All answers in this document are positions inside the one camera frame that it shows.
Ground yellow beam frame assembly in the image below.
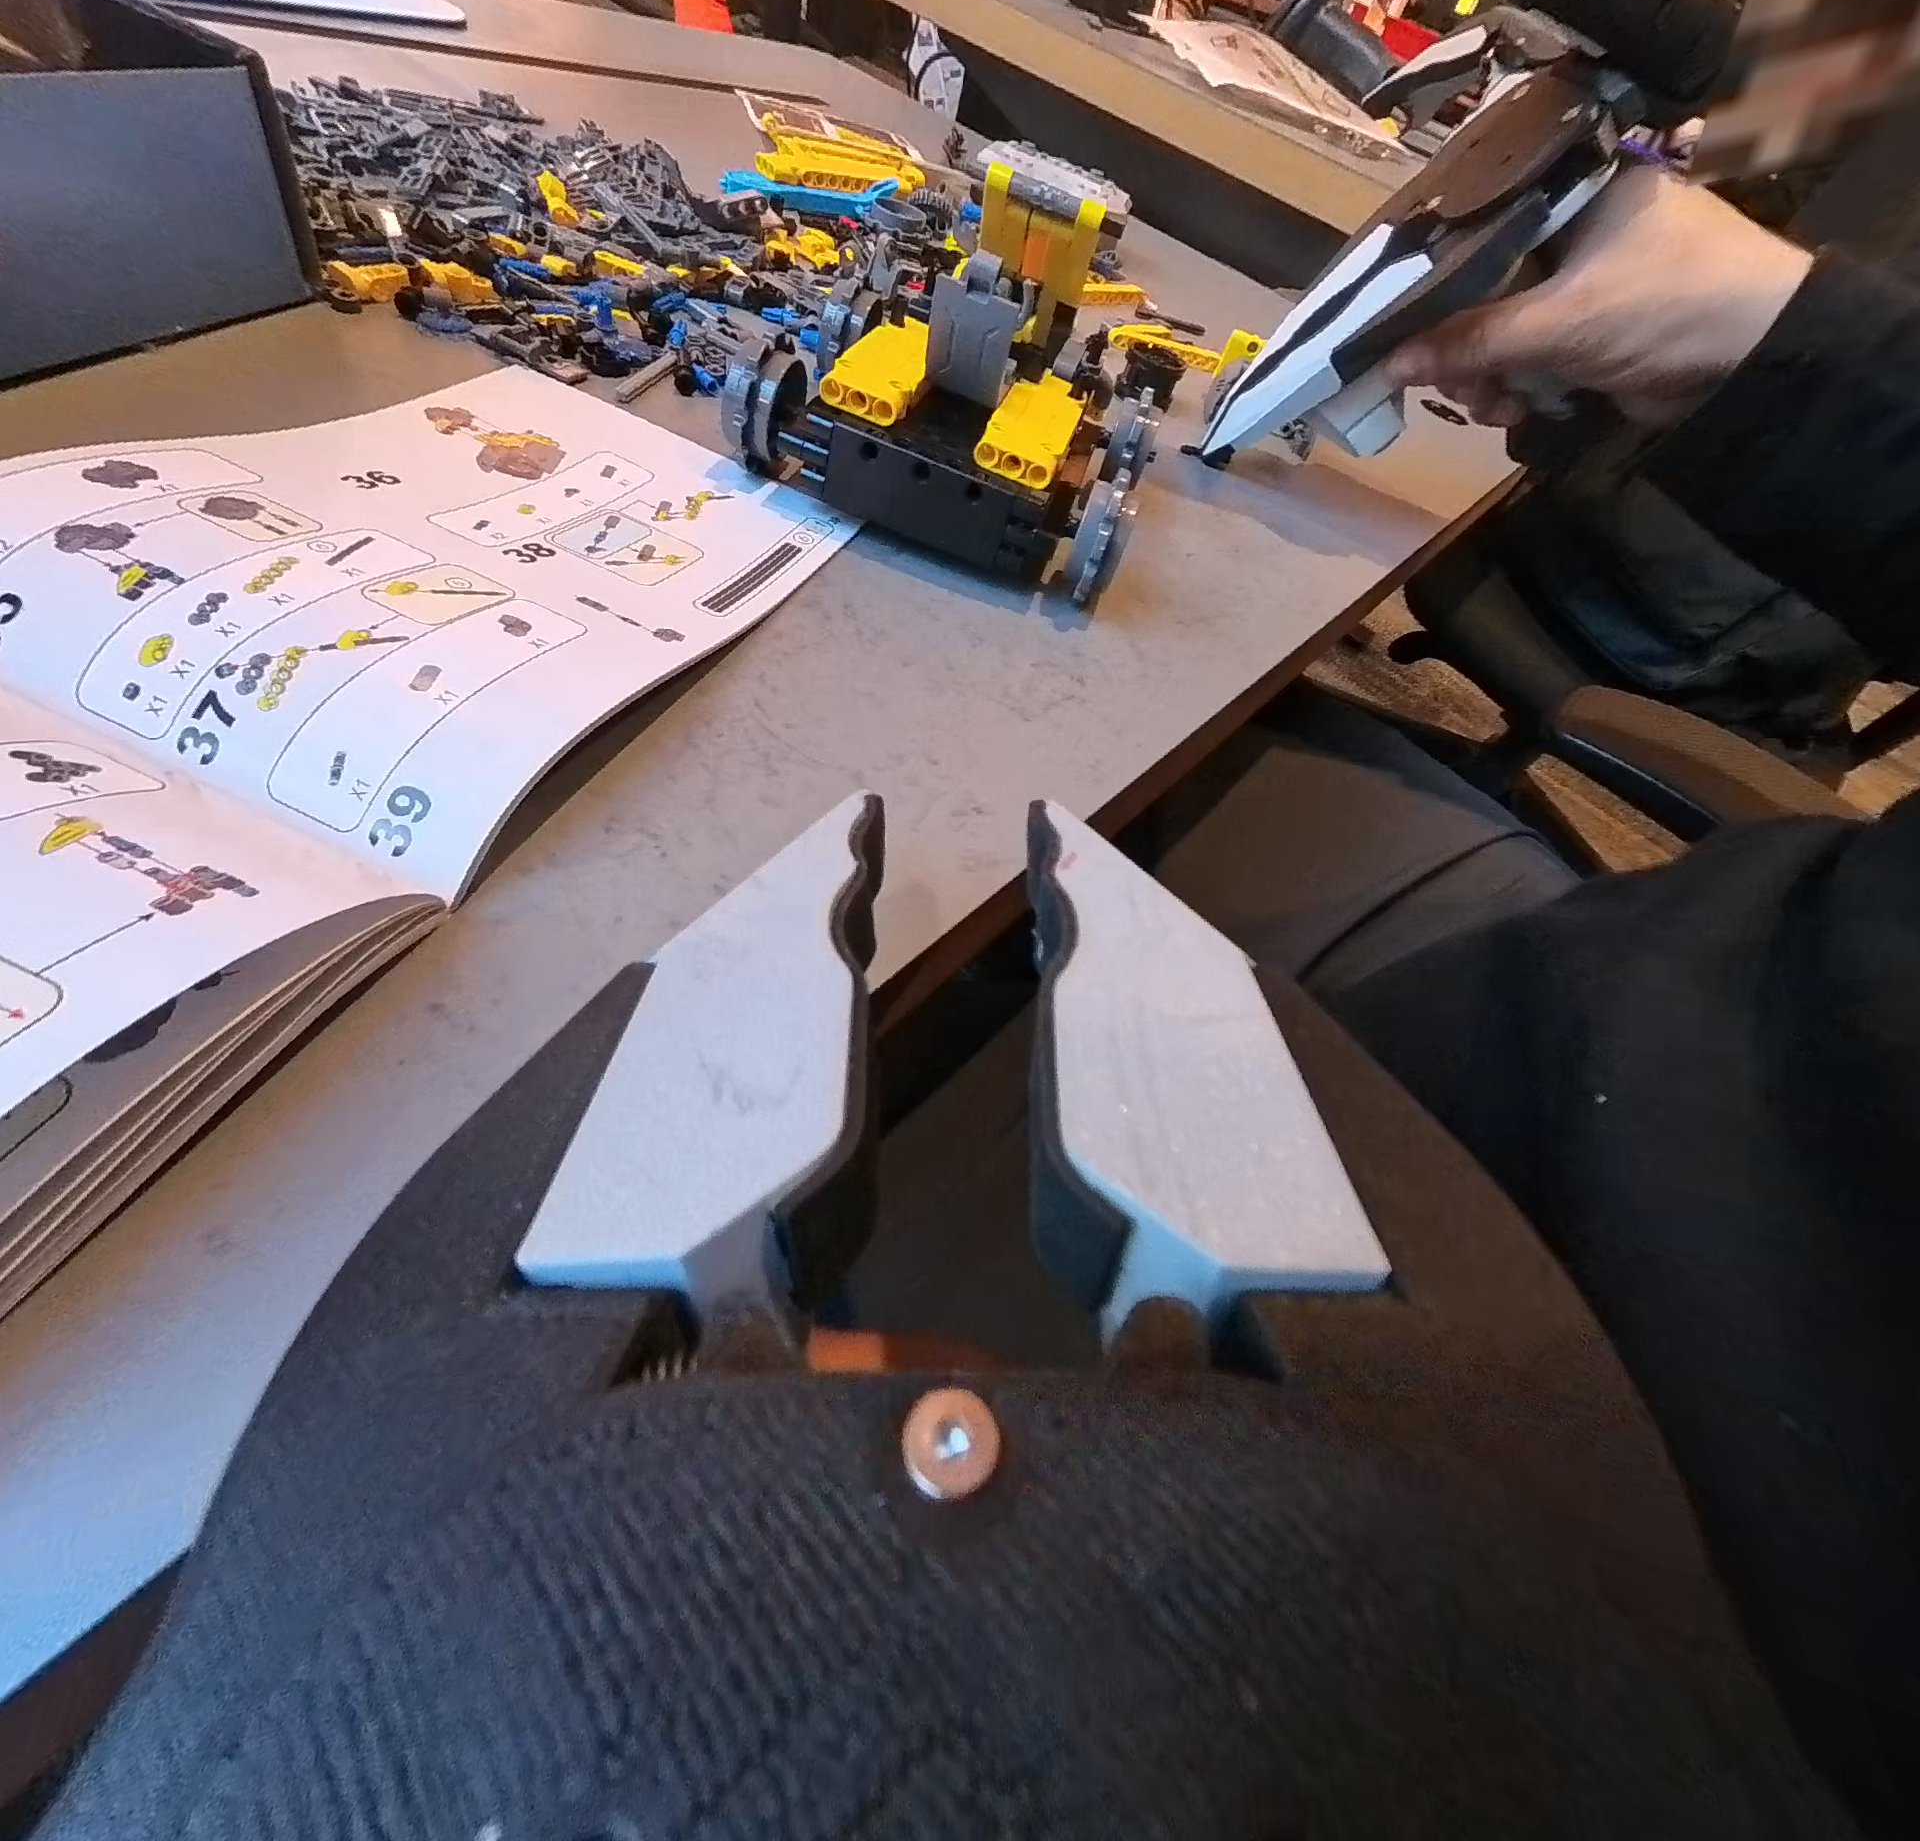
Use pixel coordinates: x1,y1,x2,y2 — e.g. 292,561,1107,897
748,130,924,200

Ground blue curved panel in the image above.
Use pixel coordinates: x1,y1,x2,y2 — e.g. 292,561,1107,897
719,169,901,214

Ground grey desk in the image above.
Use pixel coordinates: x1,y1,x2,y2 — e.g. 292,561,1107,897
0,0,1532,1708

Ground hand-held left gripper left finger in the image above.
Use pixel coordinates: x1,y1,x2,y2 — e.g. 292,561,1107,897
513,792,887,1309

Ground yellow toy vehicle model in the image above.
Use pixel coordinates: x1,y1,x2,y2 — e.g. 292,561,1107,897
719,161,1164,611

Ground black office chair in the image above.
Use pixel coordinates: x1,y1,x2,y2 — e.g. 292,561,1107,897
1401,491,1878,847

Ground person's right hand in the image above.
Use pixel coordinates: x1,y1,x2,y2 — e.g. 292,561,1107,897
1382,169,1813,433

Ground person's legs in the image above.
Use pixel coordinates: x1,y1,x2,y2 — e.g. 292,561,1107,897
871,693,1584,1063

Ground person's right forearm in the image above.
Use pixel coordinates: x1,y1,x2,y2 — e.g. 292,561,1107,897
1657,244,1920,673

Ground dark grey cardboard box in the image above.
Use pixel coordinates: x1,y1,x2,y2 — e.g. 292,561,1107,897
0,0,322,388

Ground grey battery box brick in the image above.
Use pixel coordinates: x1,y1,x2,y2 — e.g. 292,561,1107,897
976,139,1127,223

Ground person's black jacket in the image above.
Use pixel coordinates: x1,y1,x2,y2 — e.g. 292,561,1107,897
1304,807,1920,1841

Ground pile of building brick pieces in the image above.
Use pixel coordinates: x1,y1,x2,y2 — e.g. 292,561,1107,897
277,72,1246,404

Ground open instruction booklet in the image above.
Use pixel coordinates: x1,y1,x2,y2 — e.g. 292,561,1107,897
0,364,865,1319

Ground black spool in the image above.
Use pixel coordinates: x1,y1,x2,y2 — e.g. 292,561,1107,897
1263,0,1400,105

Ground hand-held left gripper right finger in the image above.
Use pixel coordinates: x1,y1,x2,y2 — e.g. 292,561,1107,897
1026,799,1398,1348

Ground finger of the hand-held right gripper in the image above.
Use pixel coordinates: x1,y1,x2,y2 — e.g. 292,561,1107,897
1196,266,1441,469
1200,219,1441,447

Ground background table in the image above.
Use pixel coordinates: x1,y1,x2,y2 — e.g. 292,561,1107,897
844,0,1427,289

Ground loose paper sheets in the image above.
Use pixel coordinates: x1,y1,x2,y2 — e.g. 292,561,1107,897
1147,15,1419,163

